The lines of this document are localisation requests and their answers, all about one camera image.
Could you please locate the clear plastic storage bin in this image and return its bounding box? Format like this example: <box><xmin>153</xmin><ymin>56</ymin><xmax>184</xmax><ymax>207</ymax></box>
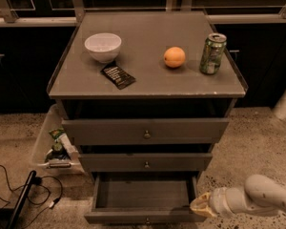
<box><xmin>30</xmin><ymin>105</ymin><xmax>84</xmax><ymax>176</ymax></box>

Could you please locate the grey drawer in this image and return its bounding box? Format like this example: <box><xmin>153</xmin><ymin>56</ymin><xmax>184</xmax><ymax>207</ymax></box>
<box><xmin>62</xmin><ymin>118</ymin><xmax>229</xmax><ymax>146</ymax></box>
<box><xmin>79</xmin><ymin>153</ymin><xmax>212</xmax><ymax>172</ymax></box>
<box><xmin>85</xmin><ymin>172</ymin><xmax>205</xmax><ymax>224</ymax></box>

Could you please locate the black cable on floor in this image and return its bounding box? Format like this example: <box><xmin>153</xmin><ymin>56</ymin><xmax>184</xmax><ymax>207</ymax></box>
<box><xmin>0</xmin><ymin>164</ymin><xmax>64</xmax><ymax>229</ymax></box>

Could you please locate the orange fruit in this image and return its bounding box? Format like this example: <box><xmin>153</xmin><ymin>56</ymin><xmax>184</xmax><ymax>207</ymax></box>
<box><xmin>163</xmin><ymin>47</ymin><xmax>186</xmax><ymax>69</ymax></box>

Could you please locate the green soda can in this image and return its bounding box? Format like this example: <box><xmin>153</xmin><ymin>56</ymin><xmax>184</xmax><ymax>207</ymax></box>
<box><xmin>199</xmin><ymin>32</ymin><xmax>227</xmax><ymax>74</ymax></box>

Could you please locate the grey top drawer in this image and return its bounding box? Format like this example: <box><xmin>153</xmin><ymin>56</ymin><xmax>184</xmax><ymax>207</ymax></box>
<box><xmin>62</xmin><ymin>118</ymin><xmax>229</xmax><ymax>146</ymax></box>

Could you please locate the white ceramic bowl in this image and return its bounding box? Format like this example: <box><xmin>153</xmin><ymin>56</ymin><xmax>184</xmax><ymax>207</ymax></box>
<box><xmin>84</xmin><ymin>32</ymin><xmax>122</xmax><ymax>63</ymax></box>

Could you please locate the metal railing frame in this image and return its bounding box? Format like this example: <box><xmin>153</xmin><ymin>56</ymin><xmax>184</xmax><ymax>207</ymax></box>
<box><xmin>0</xmin><ymin>0</ymin><xmax>286</xmax><ymax>27</ymax></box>

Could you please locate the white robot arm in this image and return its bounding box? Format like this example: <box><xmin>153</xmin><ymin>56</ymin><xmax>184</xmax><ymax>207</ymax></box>
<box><xmin>190</xmin><ymin>175</ymin><xmax>286</xmax><ymax>218</ymax></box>

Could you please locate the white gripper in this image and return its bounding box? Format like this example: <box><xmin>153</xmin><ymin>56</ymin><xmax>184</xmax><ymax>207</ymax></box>
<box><xmin>190</xmin><ymin>187</ymin><xmax>252</xmax><ymax>218</ymax></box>

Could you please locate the green snack bag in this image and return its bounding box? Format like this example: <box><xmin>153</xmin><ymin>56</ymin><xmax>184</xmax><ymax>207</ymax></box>
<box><xmin>49</xmin><ymin>128</ymin><xmax>65</xmax><ymax>140</ymax></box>

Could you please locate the grey middle drawer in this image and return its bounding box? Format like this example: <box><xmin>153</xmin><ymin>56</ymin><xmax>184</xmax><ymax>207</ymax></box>
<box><xmin>79</xmin><ymin>153</ymin><xmax>212</xmax><ymax>172</ymax></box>

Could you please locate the grey bottom drawer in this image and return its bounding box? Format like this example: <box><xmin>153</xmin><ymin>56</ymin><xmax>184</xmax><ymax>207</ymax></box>
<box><xmin>85</xmin><ymin>172</ymin><xmax>205</xmax><ymax>224</ymax></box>

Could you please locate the grey drawer cabinet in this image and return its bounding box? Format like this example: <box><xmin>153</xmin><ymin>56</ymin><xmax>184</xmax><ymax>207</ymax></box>
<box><xmin>46</xmin><ymin>10</ymin><xmax>248</xmax><ymax>183</ymax></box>

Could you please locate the black flat bar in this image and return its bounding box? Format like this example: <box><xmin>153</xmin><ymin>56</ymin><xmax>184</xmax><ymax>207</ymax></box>
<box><xmin>5</xmin><ymin>170</ymin><xmax>36</xmax><ymax>229</ymax></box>

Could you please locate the black snack packet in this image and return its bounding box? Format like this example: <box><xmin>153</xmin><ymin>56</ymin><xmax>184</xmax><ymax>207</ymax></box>
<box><xmin>101</xmin><ymin>62</ymin><xmax>135</xmax><ymax>90</ymax></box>

